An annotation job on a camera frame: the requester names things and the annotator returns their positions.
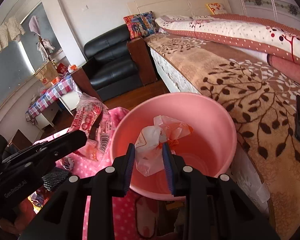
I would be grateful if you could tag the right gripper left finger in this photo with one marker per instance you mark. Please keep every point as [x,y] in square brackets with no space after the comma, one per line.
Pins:
[123,172]

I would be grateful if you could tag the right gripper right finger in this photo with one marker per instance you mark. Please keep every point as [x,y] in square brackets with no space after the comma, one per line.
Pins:
[175,176]

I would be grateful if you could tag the white orange plastic bag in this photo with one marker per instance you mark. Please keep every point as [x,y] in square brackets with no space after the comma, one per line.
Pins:
[148,146]

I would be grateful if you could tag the white red paper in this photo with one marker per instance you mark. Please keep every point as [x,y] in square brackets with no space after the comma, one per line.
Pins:
[67,163]

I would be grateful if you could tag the red printed plastic wrapper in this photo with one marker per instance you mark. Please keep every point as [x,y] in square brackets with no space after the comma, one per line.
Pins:
[93,118]

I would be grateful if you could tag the pink plastic trash bucket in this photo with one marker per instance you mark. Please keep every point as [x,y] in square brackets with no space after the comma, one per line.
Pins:
[211,146]

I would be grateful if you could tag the person's left hand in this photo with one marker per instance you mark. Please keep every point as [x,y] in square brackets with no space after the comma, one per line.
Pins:
[25,213]

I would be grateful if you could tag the pink polka dot blanket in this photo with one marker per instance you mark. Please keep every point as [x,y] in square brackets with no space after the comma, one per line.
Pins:
[86,209]

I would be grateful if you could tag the white low table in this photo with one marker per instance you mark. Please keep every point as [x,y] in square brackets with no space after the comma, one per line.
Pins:
[67,102]

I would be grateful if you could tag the plaid tablecloth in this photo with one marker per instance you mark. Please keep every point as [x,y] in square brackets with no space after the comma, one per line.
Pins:
[52,94]

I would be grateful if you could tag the black leather armchair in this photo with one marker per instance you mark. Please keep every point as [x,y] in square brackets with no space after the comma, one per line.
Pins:
[116,64]

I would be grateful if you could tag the brown paper shopping bag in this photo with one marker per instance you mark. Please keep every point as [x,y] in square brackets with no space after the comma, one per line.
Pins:
[46,74]

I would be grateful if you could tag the brown leaf pattern blanket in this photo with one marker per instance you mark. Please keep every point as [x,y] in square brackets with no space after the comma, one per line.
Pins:
[262,103]

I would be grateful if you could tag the red gift box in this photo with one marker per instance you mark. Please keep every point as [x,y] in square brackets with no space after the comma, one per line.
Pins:
[62,69]

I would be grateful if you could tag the bed with white mattress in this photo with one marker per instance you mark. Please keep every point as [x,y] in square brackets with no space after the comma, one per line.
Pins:
[235,80]

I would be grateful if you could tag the coat stand with clothes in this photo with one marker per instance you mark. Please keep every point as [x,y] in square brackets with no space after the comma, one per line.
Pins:
[44,46]

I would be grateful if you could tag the colourful patterned cushion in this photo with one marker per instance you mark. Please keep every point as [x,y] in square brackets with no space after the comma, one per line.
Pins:
[140,25]

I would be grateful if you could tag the hanging white garment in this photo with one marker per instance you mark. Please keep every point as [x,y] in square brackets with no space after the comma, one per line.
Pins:
[10,31]

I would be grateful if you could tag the white pink dotted quilt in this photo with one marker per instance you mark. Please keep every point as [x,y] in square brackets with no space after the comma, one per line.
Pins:
[258,34]

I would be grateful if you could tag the yellow red small pillow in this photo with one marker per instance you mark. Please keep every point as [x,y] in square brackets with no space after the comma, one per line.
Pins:
[216,8]

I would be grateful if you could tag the white wardrobe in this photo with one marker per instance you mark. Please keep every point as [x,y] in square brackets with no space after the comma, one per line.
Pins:
[286,12]

